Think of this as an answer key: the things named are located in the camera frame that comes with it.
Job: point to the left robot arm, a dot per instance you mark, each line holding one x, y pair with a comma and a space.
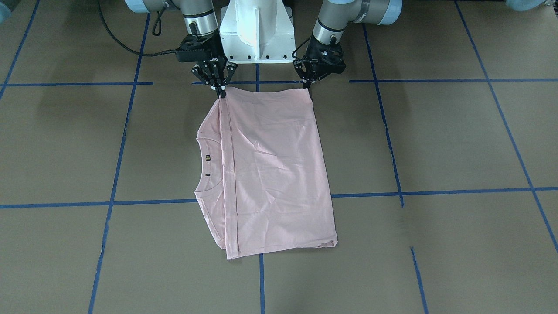
335, 15

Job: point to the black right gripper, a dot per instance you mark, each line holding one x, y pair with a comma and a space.
214, 70

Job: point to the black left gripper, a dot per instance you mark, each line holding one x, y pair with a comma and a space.
310, 72

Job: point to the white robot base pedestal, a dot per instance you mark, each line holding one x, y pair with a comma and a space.
257, 31

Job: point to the pink Snoopy t-shirt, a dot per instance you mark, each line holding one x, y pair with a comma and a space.
264, 185

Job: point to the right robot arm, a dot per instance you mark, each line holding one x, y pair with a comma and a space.
199, 16

